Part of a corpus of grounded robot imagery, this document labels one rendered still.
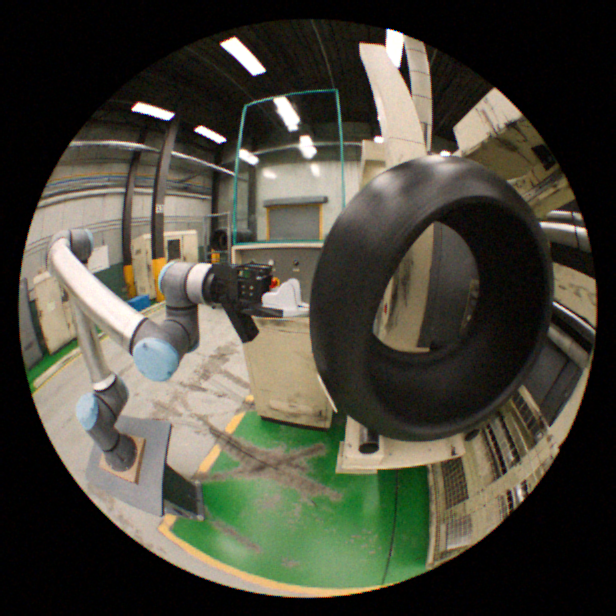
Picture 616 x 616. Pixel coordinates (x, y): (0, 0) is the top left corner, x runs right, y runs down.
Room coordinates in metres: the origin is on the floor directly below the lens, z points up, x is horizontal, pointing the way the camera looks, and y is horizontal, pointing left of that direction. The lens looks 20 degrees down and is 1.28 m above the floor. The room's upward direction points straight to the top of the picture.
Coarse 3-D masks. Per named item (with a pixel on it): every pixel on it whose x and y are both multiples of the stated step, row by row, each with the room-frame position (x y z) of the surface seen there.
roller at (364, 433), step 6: (360, 426) 0.25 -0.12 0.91; (360, 432) 0.24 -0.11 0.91; (366, 432) 0.23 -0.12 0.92; (372, 432) 0.22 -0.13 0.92; (360, 438) 0.22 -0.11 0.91; (366, 438) 0.21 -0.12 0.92; (372, 438) 0.21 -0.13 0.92; (378, 438) 0.21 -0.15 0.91; (360, 444) 0.20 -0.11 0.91; (366, 444) 0.19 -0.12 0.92; (372, 444) 0.19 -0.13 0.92; (378, 444) 0.19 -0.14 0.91; (360, 450) 0.19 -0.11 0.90; (366, 450) 0.19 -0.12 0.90; (372, 450) 0.19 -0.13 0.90
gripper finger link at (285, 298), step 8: (280, 288) 0.32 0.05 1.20; (288, 288) 0.31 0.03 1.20; (264, 296) 0.32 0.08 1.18; (272, 296) 0.32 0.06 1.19; (280, 296) 0.32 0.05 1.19; (288, 296) 0.31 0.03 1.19; (264, 304) 0.32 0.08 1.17; (272, 304) 0.32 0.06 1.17; (280, 304) 0.32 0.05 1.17; (288, 304) 0.31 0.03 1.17; (296, 304) 0.31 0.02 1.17; (288, 312) 0.31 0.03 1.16; (296, 312) 0.31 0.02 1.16; (304, 312) 0.31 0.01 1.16
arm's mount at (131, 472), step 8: (136, 440) 0.19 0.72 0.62; (144, 440) 0.21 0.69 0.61; (136, 448) 0.15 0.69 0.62; (104, 456) -0.02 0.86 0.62; (136, 456) 0.11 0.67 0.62; (104, 464) -0.05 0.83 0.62; (128, 464) 0.05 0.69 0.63; (136, 464) 0.07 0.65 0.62; (112, 472) -0.05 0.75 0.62; (120, 472) -0.02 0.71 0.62; (128, 472) 0.01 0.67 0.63; (136, 472) 0.04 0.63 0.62; (128, 480) -0.03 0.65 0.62; (136, 480) 0.00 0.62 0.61
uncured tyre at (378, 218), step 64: (384, 192) 0.21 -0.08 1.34; (448, 192) 0.18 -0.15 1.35; (512, 192) 0.15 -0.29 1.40; (320, 256) 0.26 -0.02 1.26; (384, 256) 0.19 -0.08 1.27; (512, 256) 0.28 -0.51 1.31; (320, 320) 0.23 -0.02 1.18; (512, 320) 0.26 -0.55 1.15; (384, 384) 0.37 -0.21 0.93; (448, 384) 0.32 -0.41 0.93; (512, 384) 0.13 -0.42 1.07
